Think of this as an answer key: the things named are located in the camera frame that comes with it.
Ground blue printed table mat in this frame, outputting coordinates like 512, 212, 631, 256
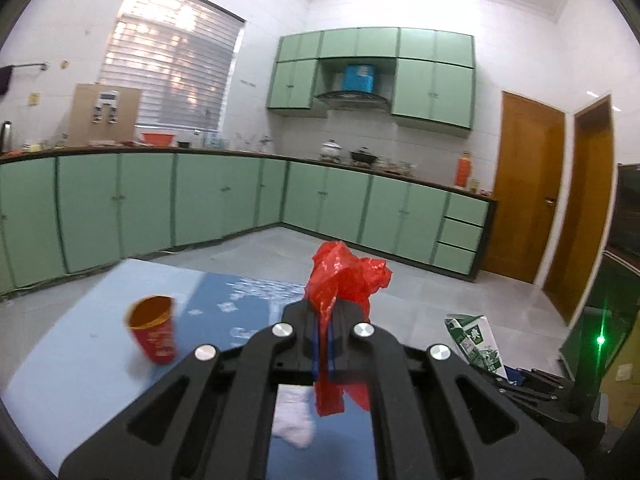
175, 272, 378, 480

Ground red paper cup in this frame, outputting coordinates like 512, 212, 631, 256
124, 296, 178, 366

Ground white water purifier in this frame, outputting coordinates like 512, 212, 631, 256
91, 91, 120, 126

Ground blue box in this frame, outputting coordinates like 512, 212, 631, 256
342, 64, 377, 93

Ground closed wooden door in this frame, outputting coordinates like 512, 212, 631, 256
480, 90, 568, 285

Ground green kitchen cabinets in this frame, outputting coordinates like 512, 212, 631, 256
281, 157, 500, 281
266, 27, 476, 132
0, 150, 288, 296

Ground green upper kitchen cabinets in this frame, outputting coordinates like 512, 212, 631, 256
266, 27, 476, 132

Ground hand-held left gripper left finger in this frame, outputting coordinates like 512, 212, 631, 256
59, 302, 323, 480

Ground window with white blinds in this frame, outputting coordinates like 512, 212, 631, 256
100, 0, 246, 133

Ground range hood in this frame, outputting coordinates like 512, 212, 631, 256
314, 90, 392, 111

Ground orange thermos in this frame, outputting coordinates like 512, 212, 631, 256
454, 151, 473, 188

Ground green lower kitchen cabinets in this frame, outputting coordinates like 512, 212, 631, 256
0, 150, 288, 296
281, 157, 500, 281

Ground red plastic bag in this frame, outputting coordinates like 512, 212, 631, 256
305, 241, 393, 417

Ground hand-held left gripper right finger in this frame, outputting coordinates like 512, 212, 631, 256
327, 304, 585, 480

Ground dark furniture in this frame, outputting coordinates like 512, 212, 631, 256
607, 162, 640, 252

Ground open wooden door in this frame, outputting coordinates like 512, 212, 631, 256
542, 94, 615, 326

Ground brown cardboard box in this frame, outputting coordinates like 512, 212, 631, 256
67, 84, 143, 147

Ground white crumpled tissue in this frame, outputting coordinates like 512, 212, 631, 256
272, 390, 316, 448

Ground green milk carton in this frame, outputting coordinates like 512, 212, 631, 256
444, 312, 508, 378

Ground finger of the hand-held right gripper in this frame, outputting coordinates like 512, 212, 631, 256
497, 382, 558, 407
505, 367, 569, 391

